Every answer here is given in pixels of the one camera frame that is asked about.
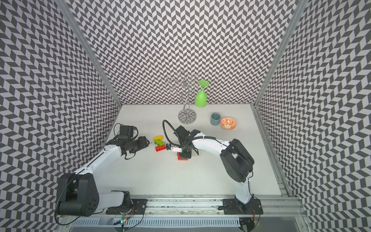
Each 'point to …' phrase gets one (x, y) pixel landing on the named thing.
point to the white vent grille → (157, 222)
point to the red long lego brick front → (179, 157)
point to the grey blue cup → (215, 118)
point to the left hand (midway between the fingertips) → (145, 144)
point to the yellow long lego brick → (160, 137)
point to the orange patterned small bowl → (228, 123)
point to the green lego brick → (158, 142)
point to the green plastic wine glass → (200, 100)
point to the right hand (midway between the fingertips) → (185, 153)
